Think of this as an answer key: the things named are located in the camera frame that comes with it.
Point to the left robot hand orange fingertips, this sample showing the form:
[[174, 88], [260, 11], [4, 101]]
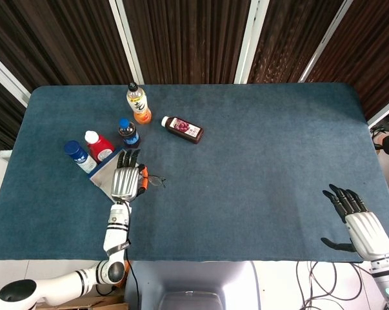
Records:
[[124, 184]]

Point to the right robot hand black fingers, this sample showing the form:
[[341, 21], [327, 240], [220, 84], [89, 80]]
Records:
[[368, 234]]

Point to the blue-edged grey box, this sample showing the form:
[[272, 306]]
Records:
[[102, 176]]

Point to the thin-framed eyeglasses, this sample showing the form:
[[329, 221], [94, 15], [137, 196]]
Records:
[[155, 181]]

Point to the white bottle blue cap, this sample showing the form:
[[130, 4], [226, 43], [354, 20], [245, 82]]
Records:
[[81, 158]]

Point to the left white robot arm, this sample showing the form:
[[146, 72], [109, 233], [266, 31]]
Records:
[[115, 232]]

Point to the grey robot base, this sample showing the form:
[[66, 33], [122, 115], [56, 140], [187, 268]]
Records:
[[191, 281]]

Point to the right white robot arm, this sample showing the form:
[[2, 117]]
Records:
[[386, 281]]

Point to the red bottle white cap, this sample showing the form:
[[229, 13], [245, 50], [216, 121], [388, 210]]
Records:
[[99, 147]]

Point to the dark soda bottle blue cap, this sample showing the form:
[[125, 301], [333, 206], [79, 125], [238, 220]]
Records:
[[129, 134]]

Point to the yellow orange drink bottle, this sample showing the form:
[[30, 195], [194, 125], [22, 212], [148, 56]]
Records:
[[138, 105]]

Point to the dark purple juice bottle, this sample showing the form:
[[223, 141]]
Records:
[[184, 129]]

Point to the orange device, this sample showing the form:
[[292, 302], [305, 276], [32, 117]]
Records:
[[127, 268]]

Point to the blue table cloth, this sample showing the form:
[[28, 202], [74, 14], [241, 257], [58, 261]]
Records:
[[245, 177]]

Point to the cardboard box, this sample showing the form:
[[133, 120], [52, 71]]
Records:
[[84, 303]]

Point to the white partition post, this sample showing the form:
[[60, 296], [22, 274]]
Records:
[[250, 42], [384, 113], [324, 42], [5, 77], [126, 42]]

